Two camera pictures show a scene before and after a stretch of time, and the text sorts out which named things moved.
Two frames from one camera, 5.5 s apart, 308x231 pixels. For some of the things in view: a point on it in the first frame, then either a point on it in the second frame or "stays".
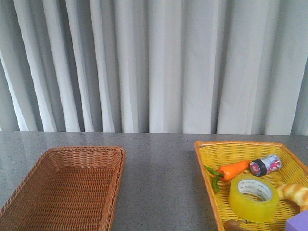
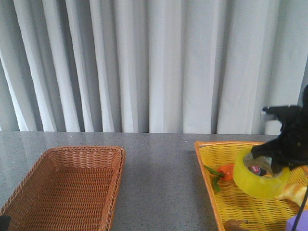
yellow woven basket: (218, 155) stays
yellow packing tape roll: (253, 198) -> (260, 187)
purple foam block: (298, 223) stays
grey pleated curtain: (231, 67) stays
